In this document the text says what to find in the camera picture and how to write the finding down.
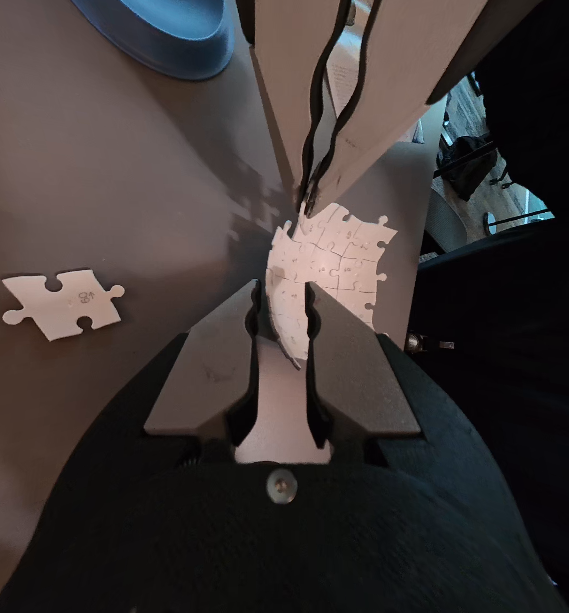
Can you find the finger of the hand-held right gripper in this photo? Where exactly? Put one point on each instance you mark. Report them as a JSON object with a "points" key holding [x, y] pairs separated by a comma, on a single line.
{"points": [[289, 57], [409, 57]]}

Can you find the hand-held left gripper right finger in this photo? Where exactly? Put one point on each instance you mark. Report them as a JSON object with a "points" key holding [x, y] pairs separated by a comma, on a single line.
{"points": [[361, 378]]}

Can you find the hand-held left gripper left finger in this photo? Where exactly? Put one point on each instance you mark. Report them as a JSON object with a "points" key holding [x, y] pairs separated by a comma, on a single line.
{"points": [[207, 378]]}

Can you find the white assembled puzzle ball section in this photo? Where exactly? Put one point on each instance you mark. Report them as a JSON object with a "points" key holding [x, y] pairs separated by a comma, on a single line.
{"points": [[337, 258]]}

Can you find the white printed instruction sheet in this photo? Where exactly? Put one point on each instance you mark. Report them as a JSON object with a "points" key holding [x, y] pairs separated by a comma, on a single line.
{"points": [[344, 81]]}

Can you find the blue round plastic stand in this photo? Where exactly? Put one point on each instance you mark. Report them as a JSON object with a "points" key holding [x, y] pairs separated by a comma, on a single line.
{"points": [[169, 38]]}

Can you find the black bag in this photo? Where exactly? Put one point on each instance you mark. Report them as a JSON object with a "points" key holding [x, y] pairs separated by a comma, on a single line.
{"points": [[466, 167]]}

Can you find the grey office chair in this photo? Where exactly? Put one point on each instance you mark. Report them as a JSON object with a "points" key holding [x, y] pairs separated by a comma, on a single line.
{"points": [[442, 225]]}

